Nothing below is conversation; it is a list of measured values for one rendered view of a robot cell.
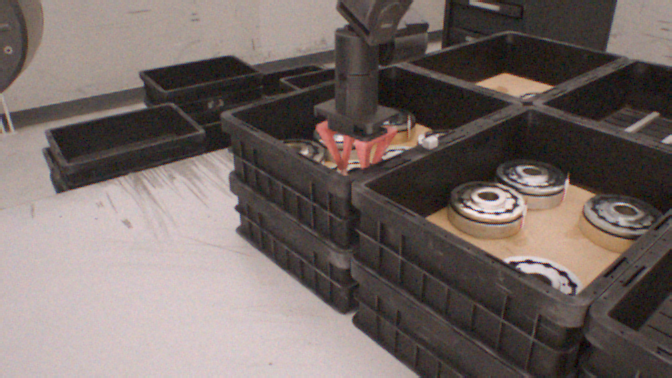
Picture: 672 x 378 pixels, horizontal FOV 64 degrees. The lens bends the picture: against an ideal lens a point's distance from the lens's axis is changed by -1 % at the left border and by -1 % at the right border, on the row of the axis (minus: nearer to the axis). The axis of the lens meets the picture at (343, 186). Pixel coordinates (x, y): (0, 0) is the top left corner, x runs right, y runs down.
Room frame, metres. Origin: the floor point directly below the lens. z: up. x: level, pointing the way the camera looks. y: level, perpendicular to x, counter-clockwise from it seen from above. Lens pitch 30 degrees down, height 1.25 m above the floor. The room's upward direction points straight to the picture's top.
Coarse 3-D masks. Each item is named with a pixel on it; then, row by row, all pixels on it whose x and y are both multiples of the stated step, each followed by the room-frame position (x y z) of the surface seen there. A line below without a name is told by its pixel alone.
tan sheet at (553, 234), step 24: (576, 192) 0.72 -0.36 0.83; (432, 216) 0.66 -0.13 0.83; (528, 216) 0.65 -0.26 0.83; (552, 216) 0.65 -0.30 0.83; (576, 216) 0.65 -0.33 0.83; (480, 240) 0.60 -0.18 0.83; (504, 240) 0.60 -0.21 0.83; (528, 240) 0.60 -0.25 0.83; (552, 240) 0.60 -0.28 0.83; (576, 240) 0.60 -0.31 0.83; (576, 264) 0.54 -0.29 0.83; (600, 264) 0.54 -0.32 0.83
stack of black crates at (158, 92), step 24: (144, 72) 2.06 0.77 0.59; (168, 72) 2.11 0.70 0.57; (192, 72) 2.17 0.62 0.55; (216, 72) 2.23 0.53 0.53; (240, 72) 2.19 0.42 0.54; (168, 96) 1.82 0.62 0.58; (192, 96) 1.88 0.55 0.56; (216, 96) 1.94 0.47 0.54; (240, 96) 1.99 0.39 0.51; (216, 120) 1.93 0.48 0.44
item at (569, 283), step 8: (520, 256) 0.52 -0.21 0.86; (528, 256) 0.52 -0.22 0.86; (512, 264) 0.51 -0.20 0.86; (520, 264) 0.50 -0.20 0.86; (528, 264) 0.51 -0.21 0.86; (536, 264) 0.50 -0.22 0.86; (544, 264) 0.51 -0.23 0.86; (552, 264) 0.50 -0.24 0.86; (552, 272) 0.49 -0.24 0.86; (560, 272) 0.49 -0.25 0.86; (568, 272) 0.49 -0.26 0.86; (560, 280) 0.47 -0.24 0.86; (568, 280) 0.48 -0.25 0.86; (576, 280) 0.47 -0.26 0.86; (560, 288) 0.46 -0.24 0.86; (568, 288) 0.46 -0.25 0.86; (576, 288) 0.46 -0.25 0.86
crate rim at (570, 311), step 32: (480, 128) 0.74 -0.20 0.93; (416, 160) 0.63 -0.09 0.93; (352, 192) 0.56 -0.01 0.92; (384, 224) 0.52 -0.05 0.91; (416, 224) 0.49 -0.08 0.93; (448, 256) 0.45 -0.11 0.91; (480, 256) 0.43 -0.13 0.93; (640, 256) 0.43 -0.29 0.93; (512, 288) 0.40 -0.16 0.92; (544, 288) 0.38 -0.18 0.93; (608, 288) 0.38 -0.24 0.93; (576, 320) 0.36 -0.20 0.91
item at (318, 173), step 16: (432, 80) 0.97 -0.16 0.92; (448, 80) 0.95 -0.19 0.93; (288, 96) 0.87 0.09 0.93; (480, 96) 0.89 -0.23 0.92; (496, 96) 0.87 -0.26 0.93; (224, 112) 0.80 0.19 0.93; (240, 112) 0.81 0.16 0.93; (496, 112) 0.80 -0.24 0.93; (224, 128) 0.78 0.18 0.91; (240, 128) 0.74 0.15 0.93; (464, 128) 0.74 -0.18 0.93; (256, 144) 0.71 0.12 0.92; (272, 144) 0.68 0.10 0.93; (288, 160) 0.66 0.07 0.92; (304, 160) 0.63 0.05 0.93; (384, 160) 0.63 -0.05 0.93; (304, 176) 0.63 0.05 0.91; (320, 176) 0.61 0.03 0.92; (336, 176) 0.59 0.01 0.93; (352, 176) 0.59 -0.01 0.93; (336, 192) 0.58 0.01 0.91
